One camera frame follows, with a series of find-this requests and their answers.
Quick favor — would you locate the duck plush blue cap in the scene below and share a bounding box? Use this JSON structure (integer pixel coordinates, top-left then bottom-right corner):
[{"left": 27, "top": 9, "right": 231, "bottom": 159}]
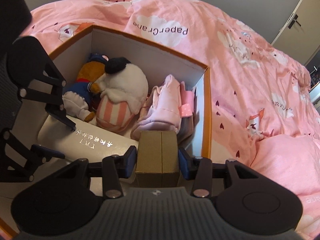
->
[{"left": 62, "top": 54, "right": 109, "bottom": 122}]

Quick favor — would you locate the orange white cardboard box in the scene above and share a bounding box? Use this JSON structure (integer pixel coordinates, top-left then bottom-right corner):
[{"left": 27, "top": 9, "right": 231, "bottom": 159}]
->
[{"left": 0, "top": 24, "right": 213, "bottom": 239}]

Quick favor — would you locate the panda plush striped cup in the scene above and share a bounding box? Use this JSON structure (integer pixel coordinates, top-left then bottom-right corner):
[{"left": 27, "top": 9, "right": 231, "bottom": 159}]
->
[{"left": 95, "top": 57, "right": 149, "bottom": 133}]

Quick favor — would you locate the pink cloud pattern duvet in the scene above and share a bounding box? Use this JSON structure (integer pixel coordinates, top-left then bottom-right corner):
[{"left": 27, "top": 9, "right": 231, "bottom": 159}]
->
[{"left": 24, "top": 0, "right": 319, "bottom": 239}]

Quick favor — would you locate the gold brown small box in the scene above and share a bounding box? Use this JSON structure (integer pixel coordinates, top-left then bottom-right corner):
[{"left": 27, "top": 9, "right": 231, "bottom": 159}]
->
[{"left": 136, "top": 131, "right": 180, "bottom": 188}]

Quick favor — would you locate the pink fabric pouch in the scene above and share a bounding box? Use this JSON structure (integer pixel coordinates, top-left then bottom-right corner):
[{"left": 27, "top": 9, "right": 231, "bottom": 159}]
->
[{"left": 130, "top": 75, "right": 196, "bottom": 143}]

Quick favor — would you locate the white door with handle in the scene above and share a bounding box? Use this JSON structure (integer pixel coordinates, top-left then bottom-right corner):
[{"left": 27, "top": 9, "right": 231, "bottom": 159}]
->
[{"left": 272, "top": 0, "right": 320, "bottom": 65}]

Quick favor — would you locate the long white box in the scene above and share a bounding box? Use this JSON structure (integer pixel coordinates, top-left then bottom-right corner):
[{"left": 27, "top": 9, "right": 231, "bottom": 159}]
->
[{"left": 0, "top": 114, "right": 141, "bottom": 199}]

